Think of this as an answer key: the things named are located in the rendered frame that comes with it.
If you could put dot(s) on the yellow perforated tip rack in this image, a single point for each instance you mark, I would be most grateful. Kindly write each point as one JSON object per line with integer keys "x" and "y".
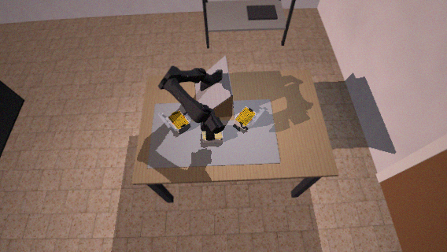
{"x": 245, "y": 116}
{"x": 178, "y": 120}

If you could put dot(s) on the grey bench mat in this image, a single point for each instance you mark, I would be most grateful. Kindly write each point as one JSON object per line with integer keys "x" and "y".
{"x": 255, "y": 145}

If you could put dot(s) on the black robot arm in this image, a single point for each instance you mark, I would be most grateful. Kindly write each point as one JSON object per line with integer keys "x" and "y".
{"x": 196, "y": 111}

